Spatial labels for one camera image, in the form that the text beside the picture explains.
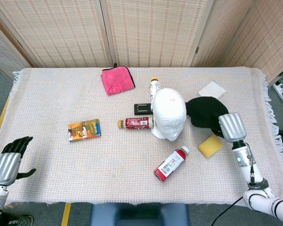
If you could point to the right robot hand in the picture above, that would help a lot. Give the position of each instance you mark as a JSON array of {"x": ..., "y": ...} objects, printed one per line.
[{"x": 231, "y": 128}]

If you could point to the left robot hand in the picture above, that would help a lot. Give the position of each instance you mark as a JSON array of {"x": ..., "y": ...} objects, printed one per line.
[{"x": 7, "y": 164}]

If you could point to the black baseball cap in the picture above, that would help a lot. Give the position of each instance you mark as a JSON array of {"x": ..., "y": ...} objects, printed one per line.
[{"x": 206, "y": 113}]

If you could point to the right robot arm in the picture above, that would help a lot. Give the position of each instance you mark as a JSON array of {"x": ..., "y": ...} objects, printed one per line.
[{"x": 254, "y": 179}]

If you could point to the yellow sponge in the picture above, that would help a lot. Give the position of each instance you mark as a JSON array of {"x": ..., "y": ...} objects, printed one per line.
[{"x": 210, "y": 146}]

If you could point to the white mannequin head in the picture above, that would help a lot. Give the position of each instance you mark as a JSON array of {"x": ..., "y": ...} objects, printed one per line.
[{"x": 169, "y": 115}]

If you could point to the white folded cloth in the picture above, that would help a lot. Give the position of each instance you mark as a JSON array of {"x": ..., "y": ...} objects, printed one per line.
[{"x": 212, "y": 90}]

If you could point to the black sneaker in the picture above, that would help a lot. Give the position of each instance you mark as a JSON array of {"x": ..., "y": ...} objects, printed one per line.
[{"x": 16, "y": 220}]

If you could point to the white power strip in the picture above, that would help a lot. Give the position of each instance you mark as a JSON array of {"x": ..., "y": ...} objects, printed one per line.
[{"x": 281, "y": 90}]

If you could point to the red white-capped bottle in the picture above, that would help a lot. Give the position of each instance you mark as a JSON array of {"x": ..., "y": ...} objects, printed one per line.
[{"x": 171, "y": 163}]

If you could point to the colourful snack box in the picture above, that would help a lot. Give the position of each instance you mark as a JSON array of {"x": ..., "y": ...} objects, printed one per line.
[{"x": 84, "y": 130}]

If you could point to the orange-capped light drink bottle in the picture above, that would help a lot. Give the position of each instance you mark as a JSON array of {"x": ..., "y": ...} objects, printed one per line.
[{"x": 153, "y": 90}]

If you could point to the black rectangular device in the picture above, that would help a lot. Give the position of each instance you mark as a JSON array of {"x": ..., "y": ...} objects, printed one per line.
[{"x": 142, "y": 109}]

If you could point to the dark red drink bottle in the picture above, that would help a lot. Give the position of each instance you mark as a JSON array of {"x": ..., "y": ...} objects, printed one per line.
[{"x": 135, "y": 123}]

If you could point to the white woven tablecloth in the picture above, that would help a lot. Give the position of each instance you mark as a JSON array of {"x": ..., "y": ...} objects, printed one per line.
[{"x": 108, "y": 164}]

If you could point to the pink folded towel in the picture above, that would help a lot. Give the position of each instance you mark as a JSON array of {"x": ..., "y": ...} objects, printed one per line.
[{"x": 118, "y": 80}]

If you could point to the woven folding screen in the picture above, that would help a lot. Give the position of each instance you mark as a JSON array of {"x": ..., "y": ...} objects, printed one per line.
[{"x": 141, "y": 30}]

